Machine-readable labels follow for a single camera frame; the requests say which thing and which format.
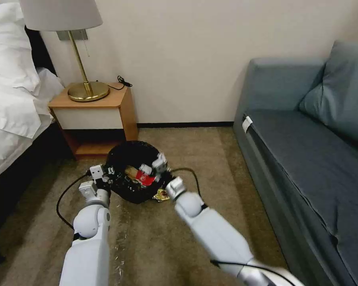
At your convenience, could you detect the white duvet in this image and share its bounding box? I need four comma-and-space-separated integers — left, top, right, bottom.
0, 66, 65, 183

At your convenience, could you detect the blue-grey sofa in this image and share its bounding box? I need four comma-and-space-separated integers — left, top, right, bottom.
232, 40, 358, 286

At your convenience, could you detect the white pillow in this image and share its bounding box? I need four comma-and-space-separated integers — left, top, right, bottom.
0, 2, 41, 97

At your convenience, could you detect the black mesh trash bin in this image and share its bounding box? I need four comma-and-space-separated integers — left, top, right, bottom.
105, 141, 169, 205

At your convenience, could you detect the yellow crumpled wrapper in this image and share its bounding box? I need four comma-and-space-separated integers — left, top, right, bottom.
153, 188, 171, 202

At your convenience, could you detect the thin black cable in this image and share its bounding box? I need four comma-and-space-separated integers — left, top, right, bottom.
117, 75, 134, 89

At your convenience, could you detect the brown paper trash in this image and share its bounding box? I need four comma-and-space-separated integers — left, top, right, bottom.
124, 166, 141, 181

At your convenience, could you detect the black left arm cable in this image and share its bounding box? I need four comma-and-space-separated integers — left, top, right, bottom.
56, 170, 91, 230

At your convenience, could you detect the black right forearm cable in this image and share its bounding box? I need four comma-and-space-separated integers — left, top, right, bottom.
210, 259, 290, 272

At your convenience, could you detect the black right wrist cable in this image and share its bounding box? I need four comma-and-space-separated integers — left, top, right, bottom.
169, 168, 206, 209

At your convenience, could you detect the dark headboard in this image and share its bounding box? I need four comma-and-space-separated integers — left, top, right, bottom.
24, 25, 60, 79

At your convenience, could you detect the red snack packet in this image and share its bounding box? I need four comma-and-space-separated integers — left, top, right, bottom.
136, 171, 157, 187

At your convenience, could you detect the dark baseboard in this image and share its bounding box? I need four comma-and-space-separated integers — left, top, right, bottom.
137, 121, 234, 129

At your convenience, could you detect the brass lamp with white shade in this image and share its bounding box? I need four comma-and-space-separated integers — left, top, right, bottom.
19, 0, 111, 103

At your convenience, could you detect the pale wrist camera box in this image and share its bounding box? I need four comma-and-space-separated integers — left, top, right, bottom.
89, 165, 105, 180
152, 158, 168, 174

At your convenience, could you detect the wooden nightstand with white drawer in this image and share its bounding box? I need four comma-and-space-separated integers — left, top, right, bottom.
48, 82, 139, 160

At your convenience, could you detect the blue-grey sofa cushion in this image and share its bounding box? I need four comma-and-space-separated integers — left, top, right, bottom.
298, 40, 358, 147

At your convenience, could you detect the grey wall plate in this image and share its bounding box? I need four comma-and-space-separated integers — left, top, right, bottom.
57, 29, 88, 41

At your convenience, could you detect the dark bed base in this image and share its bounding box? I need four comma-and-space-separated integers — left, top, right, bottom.
0, 120, 77, 264

